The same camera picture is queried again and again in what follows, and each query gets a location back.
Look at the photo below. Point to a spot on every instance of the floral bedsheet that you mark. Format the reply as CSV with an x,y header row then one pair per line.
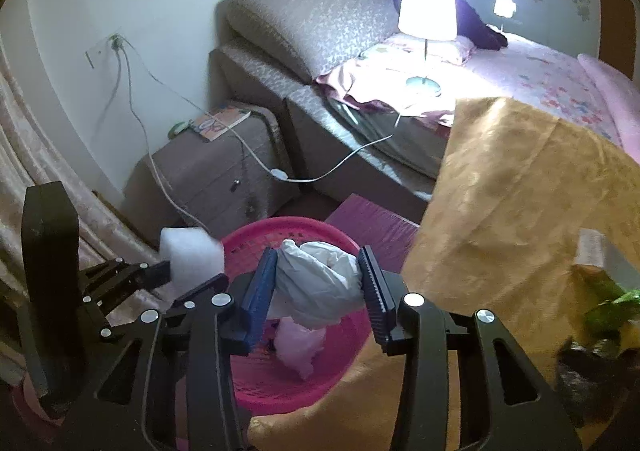
x,y
550,76

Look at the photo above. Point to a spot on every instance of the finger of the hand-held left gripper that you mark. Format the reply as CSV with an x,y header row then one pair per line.
x,y
159,275
187,302

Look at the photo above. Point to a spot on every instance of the grey upholstered bed frame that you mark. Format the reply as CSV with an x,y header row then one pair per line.
x,y
320,121

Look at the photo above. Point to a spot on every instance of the brown nightstand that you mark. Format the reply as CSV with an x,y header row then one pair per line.
x,y
210,181

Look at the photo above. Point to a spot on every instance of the white foam block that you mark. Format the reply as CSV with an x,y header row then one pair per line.
x,y
190,251

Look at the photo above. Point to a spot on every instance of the floral pillow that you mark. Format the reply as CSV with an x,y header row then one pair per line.
x,y
460,48

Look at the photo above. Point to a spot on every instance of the golden tablecloth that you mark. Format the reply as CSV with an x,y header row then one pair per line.
x,y
500,211

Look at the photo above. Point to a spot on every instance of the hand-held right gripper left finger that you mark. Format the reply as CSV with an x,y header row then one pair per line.
x,y
260,296

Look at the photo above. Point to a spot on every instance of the pink plastic bag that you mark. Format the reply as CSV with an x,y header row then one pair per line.
x,y
297,346

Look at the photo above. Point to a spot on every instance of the grey headboard cushion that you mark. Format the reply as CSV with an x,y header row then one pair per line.
x,y
310,26

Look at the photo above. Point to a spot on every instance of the pink pillow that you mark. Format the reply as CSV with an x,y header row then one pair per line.
x,y
615,91

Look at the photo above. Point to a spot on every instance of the pink satin cloth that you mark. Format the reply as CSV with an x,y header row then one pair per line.
x,y
350,81

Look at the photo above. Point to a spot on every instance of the patterned beige curtain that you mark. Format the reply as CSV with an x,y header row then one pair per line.
x,y
30,141

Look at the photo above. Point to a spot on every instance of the purple box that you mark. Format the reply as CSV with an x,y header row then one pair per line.
x,y
370,226

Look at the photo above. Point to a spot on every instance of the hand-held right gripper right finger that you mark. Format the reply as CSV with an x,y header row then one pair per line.
x,y
372,296

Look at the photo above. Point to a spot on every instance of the brown wooden door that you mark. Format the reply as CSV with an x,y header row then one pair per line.
x,y
614,16

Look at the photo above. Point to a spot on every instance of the colourful book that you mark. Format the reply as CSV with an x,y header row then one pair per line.
x,y
220,122

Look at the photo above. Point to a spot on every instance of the white tissue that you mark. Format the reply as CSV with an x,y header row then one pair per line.
x,y
315,281

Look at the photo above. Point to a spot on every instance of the dark crumpled wrapper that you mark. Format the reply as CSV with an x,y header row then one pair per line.
x,y
590,381

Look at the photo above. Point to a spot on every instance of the small green object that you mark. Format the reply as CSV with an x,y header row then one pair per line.
x,y
179,128

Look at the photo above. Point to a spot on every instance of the white shade table lamp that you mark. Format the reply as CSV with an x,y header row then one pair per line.
x,y
427,6

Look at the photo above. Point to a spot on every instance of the green crumpled wrapper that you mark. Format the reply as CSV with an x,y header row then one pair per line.
x,y
612,306

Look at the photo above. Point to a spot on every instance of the pink plastic basket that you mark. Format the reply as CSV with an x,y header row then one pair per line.
x,y
340,371

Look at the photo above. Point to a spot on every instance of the wall socket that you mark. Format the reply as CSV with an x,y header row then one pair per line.
x,y
107,48

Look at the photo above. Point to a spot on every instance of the dark purple plush toy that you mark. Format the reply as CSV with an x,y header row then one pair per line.
x,y
475,21

